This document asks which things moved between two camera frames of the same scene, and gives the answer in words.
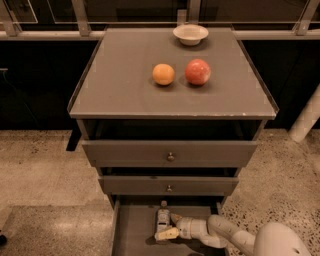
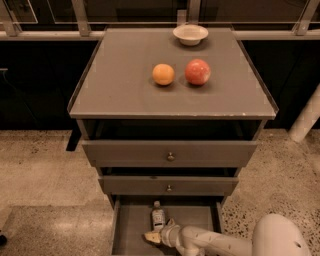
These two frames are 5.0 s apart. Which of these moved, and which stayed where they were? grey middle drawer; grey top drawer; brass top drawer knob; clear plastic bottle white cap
Moved: clear plastic bottle white cap
Stayed: grey middle drawer; brass top drawer knob; grey top drawer
